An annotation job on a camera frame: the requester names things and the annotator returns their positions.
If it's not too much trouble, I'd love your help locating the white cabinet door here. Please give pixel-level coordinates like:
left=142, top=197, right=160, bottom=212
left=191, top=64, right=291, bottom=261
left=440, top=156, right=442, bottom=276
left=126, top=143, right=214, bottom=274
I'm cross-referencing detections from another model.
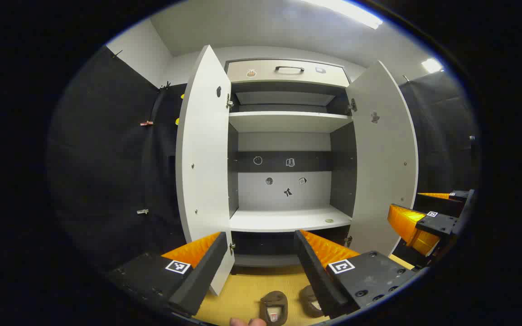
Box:
left=345, top=60, right=419, bottom=258
left=175, top=44, right=235, bottom=296

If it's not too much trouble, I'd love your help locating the white shoe cabinet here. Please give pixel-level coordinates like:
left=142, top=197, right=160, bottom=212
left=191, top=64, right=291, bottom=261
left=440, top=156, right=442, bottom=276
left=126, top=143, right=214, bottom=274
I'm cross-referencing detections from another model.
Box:
left=225, top=58, right=358, bottom=276

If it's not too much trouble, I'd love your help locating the white cabinet drawer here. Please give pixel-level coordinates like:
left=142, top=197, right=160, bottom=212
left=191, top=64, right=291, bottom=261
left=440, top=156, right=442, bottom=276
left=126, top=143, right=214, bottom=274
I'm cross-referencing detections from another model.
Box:
left=227, top=59, right=350, bottom=88

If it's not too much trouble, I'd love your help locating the brown fuzzy shoe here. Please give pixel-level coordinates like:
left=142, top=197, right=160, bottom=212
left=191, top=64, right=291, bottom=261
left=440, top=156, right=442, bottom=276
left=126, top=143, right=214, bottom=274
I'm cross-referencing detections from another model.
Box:
left=260, top=291, right=289, bottom=326
left=299, top=284, right=325, bottom=318

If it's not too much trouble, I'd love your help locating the long ceiling light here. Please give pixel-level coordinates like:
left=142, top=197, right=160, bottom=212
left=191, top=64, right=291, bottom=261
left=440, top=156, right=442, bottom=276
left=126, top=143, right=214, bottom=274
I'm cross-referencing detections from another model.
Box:
left=421, top=58, right=444, bottom=74

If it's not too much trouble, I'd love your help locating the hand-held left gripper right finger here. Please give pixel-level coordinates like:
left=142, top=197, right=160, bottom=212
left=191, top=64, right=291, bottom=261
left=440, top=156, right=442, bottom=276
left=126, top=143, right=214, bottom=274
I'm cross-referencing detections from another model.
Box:
left=294, top=229, right=419, bottom=320

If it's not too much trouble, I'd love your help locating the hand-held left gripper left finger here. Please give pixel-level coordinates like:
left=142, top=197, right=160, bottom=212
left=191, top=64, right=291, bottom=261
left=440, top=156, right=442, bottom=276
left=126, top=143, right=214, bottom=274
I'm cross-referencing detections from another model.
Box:
left=106, top=231, right=229, bottom=317

